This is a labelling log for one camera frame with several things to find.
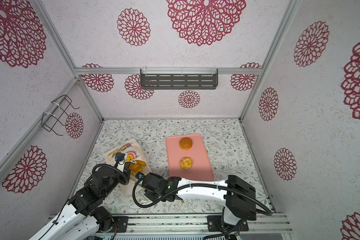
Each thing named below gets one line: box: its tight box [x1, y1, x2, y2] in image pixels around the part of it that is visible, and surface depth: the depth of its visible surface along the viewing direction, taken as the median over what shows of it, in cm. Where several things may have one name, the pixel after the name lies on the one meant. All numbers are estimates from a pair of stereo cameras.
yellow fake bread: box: [180, 156, 193, 169], surface depth 94 cm
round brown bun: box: [179, 137, 193, 150], surface depth 102 cm
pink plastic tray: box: [166, 133, 214, 182], surface depth 101 cm
